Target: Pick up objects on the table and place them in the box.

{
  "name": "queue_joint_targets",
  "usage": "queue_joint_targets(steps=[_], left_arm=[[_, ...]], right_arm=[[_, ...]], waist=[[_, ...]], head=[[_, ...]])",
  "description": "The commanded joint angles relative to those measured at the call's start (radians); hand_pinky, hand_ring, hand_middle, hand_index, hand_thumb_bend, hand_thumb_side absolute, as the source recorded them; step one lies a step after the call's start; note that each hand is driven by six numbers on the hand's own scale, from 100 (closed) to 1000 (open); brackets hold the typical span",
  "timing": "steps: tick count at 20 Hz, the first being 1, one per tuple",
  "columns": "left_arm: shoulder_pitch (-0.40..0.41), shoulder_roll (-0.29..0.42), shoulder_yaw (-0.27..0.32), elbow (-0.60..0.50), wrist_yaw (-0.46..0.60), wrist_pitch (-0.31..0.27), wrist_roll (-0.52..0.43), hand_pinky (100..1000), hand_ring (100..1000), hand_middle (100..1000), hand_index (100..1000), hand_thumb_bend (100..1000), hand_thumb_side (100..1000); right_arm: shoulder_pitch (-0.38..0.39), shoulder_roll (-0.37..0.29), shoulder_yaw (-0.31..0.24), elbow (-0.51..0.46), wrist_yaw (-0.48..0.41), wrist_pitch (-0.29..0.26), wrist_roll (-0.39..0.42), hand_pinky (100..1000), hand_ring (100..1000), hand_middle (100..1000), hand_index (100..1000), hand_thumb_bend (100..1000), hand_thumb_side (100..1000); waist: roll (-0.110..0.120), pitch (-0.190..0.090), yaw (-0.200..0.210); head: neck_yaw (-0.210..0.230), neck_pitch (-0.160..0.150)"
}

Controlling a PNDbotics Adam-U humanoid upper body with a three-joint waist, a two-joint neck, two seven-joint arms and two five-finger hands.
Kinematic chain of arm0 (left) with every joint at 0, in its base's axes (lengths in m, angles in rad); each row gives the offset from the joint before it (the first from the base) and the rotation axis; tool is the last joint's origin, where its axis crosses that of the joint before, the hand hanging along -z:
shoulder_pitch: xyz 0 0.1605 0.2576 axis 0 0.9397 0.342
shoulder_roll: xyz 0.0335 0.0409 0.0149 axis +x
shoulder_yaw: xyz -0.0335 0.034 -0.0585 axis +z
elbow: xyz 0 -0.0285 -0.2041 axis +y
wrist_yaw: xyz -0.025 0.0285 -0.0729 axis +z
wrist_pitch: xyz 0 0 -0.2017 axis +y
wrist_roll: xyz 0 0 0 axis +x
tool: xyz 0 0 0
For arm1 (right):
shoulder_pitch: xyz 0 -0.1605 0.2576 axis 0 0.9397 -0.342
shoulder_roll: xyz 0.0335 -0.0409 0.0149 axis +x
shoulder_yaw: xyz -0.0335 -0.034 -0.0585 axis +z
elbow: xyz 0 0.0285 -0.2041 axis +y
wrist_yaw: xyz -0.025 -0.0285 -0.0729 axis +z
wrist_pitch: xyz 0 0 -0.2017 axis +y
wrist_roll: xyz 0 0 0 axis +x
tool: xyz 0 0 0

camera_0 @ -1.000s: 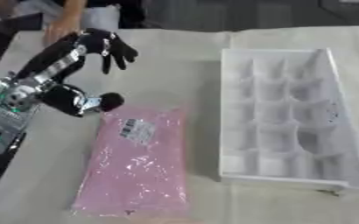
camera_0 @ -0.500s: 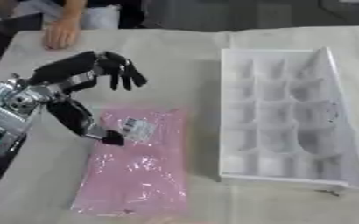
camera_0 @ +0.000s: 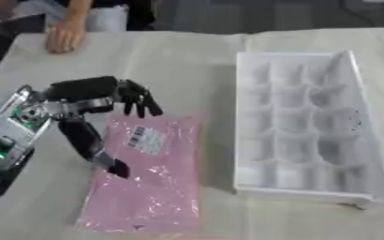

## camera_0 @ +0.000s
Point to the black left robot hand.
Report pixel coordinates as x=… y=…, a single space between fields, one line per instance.
x=83 y=89

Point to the person's forearm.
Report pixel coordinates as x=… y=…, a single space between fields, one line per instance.
x=78 y=9

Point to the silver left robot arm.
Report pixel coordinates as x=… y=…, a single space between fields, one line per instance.
x=12 y=131

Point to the white compartment box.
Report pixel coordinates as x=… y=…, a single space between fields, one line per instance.
x=310 y=125

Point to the person's hand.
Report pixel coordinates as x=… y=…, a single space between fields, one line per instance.
x=64 y=36

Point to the person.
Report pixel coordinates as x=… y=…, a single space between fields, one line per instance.
x=110 y=14

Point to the pink plastic bag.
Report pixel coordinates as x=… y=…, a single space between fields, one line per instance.
x=146 y=178

